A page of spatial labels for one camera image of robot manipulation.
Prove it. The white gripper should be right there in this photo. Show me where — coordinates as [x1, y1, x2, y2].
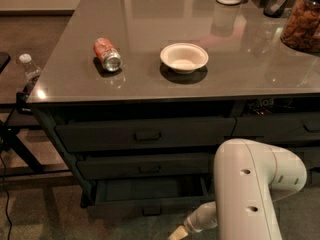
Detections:
[167, 213, 205, 240]

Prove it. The dark drawer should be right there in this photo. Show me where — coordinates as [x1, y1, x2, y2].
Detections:
[293, 147, 320, 170]
[232, 112, 320, 144]
[55, 117, 235, 153]
[88, 175, 214, 218]
[77, 153, 212, 180]

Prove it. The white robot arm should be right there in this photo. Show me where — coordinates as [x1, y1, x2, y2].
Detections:
[168, 139, 307, 240]

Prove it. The white paper bowl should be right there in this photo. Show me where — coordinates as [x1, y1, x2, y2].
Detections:
[160, 43, 209, 74]

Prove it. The dark side table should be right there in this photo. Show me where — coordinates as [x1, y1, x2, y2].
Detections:
[1, 52, 74, 185]

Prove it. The orange soda can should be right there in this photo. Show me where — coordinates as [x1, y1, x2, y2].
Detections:
[93, 38, 122, 72]

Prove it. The clear water bottle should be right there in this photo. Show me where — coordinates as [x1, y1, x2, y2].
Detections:
[19, 54, 42, 93]

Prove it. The jar of brown snacks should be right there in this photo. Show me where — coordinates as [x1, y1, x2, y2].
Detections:
[281, 0, 320, 53]

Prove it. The dark cabinet frame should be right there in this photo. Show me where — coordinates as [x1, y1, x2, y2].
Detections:
[33, 97, 320, 206]

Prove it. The black cable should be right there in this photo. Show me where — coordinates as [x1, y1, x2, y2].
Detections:
[0, 150, 14, 240]

